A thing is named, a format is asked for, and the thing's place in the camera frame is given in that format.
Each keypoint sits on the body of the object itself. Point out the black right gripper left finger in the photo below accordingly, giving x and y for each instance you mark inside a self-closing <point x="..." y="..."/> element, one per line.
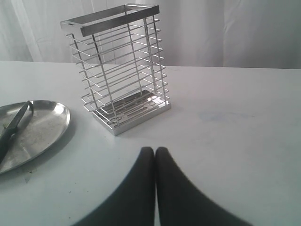
<point x="133" y="201"/>

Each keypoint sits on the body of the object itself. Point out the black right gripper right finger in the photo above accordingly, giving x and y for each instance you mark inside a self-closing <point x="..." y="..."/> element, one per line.
<point x="180" y="203"/>

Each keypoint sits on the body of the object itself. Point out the black handled knife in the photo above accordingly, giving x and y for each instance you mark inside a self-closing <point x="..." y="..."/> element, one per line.
<point x="12" y="129"/>

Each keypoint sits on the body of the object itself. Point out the round steel plate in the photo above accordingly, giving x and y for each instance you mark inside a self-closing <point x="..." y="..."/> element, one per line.
<point x="37" y="131"/>

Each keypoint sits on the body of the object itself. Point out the white backdrop curtain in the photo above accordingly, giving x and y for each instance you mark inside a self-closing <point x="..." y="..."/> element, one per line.
<point x="228" y="33"/>

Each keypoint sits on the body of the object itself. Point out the wire metal utensil rack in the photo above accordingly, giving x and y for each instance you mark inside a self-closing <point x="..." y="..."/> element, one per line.
<point x="118" y="51"/>

